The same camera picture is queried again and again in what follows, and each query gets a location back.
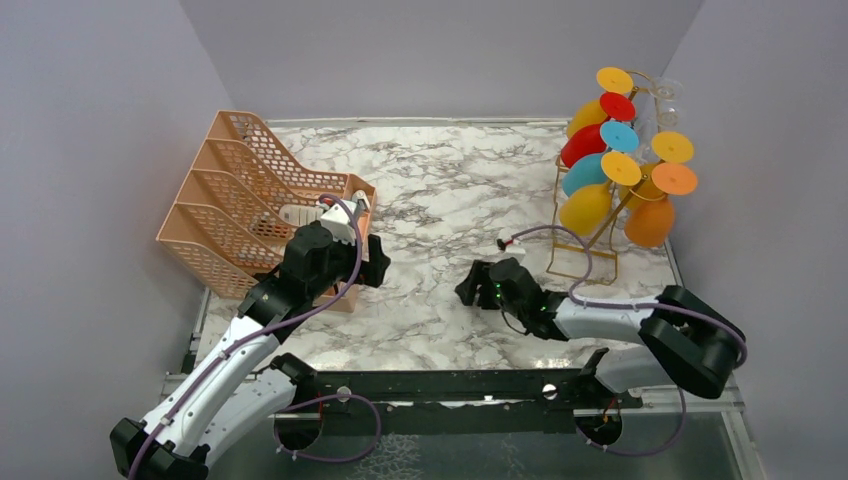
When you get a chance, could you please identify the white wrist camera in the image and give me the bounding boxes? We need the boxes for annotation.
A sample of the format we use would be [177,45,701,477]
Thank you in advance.
[318,191,370,245]
[496,239,526,261]

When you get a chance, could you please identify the red plastic wine glass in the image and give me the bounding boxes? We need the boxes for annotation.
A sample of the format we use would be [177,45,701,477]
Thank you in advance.
[560,92,636,169]

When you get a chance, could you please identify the peach plastic file organizer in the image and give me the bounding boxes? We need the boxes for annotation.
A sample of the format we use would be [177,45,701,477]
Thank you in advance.
[156,110,377,299]

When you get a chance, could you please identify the clear wine glass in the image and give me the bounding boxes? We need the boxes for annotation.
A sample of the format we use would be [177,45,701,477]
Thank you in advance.
[635,77,683,135]

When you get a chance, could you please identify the yellow plastic wine glass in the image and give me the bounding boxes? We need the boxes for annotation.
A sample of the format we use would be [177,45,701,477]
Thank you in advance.
[558,151,641,236]

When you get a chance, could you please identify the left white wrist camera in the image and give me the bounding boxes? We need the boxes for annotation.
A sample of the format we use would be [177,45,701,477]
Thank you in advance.
[318,191,370,245]

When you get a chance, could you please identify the gold wire wine glass rack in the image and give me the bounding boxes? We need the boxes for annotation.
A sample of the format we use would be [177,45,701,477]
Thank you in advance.
[545,69,674,287]

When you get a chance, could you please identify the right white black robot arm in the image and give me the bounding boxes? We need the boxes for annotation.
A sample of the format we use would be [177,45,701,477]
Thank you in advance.
[455,258,747,407]

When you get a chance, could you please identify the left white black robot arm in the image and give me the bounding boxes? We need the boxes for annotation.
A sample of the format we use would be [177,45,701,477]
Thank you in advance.
[110,222,391,479]

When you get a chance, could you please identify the orange plastic wine glass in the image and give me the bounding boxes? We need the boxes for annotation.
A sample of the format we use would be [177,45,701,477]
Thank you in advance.
[624,162,698,248]

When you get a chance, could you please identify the blue plastic wine glass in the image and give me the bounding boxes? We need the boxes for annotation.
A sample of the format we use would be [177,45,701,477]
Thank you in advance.
[561,120,640,196]

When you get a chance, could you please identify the yellow wine glass top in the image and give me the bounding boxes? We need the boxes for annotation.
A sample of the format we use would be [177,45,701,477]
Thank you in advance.
[566,66,635,139]

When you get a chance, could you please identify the yellow wine glass right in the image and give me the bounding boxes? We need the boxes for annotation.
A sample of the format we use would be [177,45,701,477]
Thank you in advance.
[619,130,696,212]

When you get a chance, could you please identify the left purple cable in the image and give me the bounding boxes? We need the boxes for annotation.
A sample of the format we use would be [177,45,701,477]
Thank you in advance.
[125,193,384,480]

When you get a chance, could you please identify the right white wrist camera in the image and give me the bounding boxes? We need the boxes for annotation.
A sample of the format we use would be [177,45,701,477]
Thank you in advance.
[496,239,526,261]

